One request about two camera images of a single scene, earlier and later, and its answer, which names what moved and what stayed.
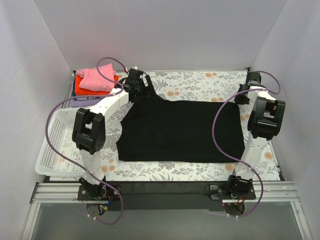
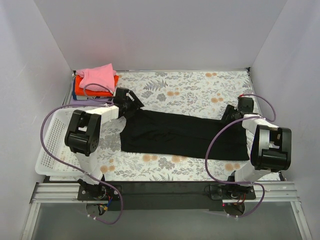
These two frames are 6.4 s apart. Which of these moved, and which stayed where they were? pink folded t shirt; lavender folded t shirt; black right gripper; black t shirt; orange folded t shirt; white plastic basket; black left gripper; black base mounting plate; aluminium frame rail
Moved: black t shirt; black right gripper; black left gripper
Stayed: lavender folded t shirt; black base mounting plate; orange folded t shirt; white plastic basket; aluminium frame rail; pink folded t shirt
